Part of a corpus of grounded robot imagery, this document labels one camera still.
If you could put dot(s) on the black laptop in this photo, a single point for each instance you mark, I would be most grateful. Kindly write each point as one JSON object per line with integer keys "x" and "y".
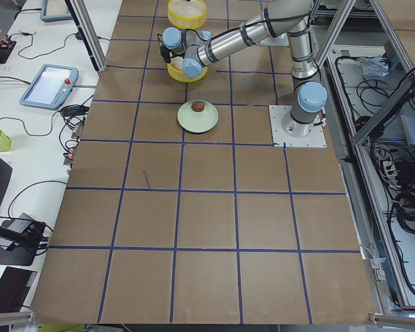
{"x": 15, "y": 284}

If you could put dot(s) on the far blue teach pendant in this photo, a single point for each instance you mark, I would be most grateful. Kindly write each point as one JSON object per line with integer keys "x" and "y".
{"x": 54, "y": 10}

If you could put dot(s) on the light green plate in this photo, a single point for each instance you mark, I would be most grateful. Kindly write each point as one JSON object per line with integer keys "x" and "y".
{"x": 197, "y": 122}

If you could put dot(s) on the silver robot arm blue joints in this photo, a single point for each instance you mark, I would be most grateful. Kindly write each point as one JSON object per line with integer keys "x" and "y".
{"x": 280, "y": 17}

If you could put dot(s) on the aluminium frame post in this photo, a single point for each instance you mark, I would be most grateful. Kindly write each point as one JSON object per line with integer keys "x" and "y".
{"x": 80, "y": 15}

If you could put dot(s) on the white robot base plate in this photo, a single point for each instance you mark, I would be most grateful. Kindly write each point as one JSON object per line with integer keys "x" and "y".
{"x": 288, "y": 133}

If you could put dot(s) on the blue teach pendant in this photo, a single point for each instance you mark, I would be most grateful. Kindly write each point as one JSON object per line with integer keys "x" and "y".
{"x": 50, "y": 87}
{"x": 54, "y": 10}

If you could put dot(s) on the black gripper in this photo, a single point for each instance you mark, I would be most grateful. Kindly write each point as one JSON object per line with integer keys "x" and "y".
{"x": 176, "y": 59}

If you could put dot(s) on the yellow steamer basket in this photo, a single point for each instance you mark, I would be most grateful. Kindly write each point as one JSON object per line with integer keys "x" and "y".
{"x": 175, "y": 70}
{"x": 187, "y": 14}

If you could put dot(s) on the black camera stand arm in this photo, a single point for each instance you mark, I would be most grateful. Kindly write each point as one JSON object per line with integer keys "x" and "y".
{"x": 26, "y": 233}

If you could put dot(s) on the near blue teach pendant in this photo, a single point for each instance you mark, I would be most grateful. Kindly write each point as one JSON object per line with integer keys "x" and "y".
{"x": 50, "y": 87}

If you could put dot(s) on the brown bun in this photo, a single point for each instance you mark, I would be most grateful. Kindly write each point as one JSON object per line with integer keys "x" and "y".
{"x": 198, "y": 106}

